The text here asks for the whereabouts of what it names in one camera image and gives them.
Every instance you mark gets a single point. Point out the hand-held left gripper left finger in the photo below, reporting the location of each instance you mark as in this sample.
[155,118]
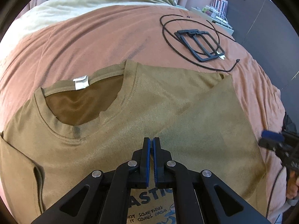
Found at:
[146,161]

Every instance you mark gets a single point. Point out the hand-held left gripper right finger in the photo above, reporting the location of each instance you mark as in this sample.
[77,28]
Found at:
[156,161]

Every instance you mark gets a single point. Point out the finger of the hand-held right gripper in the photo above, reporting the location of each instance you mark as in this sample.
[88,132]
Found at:
[272,135]
[271,145]

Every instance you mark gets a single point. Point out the olive printed t-shirt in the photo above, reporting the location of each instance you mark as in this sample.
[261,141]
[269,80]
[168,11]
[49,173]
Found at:
[105,121]

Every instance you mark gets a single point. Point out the person's right hand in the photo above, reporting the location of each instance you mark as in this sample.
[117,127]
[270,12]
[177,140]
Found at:
[293,186]

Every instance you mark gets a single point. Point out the white power strip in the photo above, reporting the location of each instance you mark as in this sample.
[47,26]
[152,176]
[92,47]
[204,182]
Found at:
[223,21]

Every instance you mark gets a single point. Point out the white nightstand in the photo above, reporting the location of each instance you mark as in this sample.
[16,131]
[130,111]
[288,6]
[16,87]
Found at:
[210,16]

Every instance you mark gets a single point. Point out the brown blanket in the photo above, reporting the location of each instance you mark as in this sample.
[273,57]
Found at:
[81,39]

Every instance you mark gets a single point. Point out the striped bag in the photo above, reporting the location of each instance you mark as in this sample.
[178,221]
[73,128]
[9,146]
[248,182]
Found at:
[219,3]

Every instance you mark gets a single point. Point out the beige duvet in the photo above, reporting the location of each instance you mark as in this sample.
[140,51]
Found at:
[81,2]

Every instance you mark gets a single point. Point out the black plastic frame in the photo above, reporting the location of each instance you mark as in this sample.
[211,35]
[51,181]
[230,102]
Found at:
[184,33]

